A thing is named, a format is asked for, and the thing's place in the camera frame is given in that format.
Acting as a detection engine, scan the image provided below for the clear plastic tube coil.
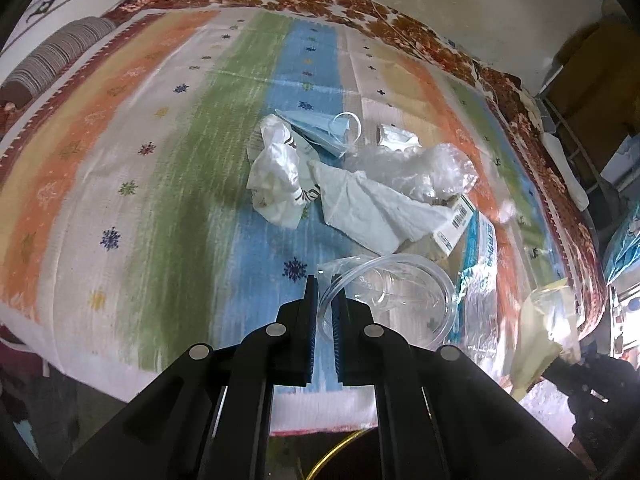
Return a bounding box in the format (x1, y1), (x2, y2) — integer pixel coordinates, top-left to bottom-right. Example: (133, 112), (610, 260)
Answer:
(317, 254), (457, 350)

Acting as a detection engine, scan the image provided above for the white green medicine box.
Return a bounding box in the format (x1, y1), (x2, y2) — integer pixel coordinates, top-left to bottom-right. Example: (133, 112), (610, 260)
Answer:
(399, 193), (478, 261)

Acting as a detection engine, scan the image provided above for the white printed paper bag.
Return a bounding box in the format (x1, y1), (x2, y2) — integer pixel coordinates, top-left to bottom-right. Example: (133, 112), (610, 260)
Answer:
(246, 114), (320, 230)

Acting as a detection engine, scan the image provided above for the clear plastic bag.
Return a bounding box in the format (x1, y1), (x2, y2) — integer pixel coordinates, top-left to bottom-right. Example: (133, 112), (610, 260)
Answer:
(344, 143), (478, 204)

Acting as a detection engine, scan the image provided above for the silver foil wrapper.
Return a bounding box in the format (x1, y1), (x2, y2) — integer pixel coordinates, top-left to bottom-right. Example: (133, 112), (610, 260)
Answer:
(378, 124), (421, 151)

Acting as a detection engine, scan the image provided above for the blue white mask package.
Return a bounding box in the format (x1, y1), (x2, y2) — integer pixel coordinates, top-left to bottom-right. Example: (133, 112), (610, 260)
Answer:
(447, 210), (504, 379)

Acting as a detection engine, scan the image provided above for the colourful striped bed cover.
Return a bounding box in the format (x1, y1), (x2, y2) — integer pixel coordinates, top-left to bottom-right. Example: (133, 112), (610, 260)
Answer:
(1, 8), (584, 401)

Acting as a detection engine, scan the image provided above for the yellowish plastic bag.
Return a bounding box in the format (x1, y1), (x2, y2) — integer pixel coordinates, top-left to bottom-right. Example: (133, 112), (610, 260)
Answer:
(510, 278), (580, 401)

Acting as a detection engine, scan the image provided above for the blue surgical face mask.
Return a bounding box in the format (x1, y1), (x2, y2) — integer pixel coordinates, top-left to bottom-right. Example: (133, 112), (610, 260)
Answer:
(276, 110), (362, 158)

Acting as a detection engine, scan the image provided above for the red floral blanket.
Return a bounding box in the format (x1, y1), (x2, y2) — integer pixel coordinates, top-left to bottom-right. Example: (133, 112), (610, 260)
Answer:
(0, 0), (609, 340)

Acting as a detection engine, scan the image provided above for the grey striped bolster pillow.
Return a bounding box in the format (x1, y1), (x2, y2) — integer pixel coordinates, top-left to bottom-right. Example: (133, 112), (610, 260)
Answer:
(1, 16), (116, 108)

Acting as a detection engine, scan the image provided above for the yellow cable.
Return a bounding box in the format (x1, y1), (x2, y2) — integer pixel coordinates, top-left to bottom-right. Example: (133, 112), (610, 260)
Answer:
(305, 429), (374, 480)

